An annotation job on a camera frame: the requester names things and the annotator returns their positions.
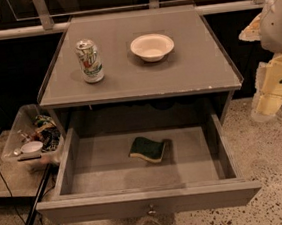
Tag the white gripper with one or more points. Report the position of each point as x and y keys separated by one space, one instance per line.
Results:
x=277 y=30

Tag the green and yellow sponge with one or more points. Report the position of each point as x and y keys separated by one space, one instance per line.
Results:
x=147 y=149

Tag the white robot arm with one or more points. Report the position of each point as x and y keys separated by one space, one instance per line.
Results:
x=266 y=28

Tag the grey cabinet with counter top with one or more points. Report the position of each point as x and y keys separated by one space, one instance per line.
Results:
x=197 y=65

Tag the metal drawer knob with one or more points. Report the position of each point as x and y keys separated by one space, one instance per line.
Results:
x=151 y=210

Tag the open grey top drawer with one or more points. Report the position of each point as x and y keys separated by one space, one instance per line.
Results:
x=98 y=180

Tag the white paper bowl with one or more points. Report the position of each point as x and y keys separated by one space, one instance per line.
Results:
x=152 y=47

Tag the green soda can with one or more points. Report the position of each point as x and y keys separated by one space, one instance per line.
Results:
x=90 y=61

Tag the colourful clutter in bin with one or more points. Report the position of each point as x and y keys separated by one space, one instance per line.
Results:
x=45 y=131

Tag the clear plastic storage bin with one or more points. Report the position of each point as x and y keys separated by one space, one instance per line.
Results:
x=31 y=161

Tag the small white bowl in bin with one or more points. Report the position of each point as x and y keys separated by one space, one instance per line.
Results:
x=31 y=147

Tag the black metal stand leg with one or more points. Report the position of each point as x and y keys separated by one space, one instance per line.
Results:
x=39 y=195

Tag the metal window railing frame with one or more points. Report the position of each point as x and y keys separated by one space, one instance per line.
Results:
x=51 y=20

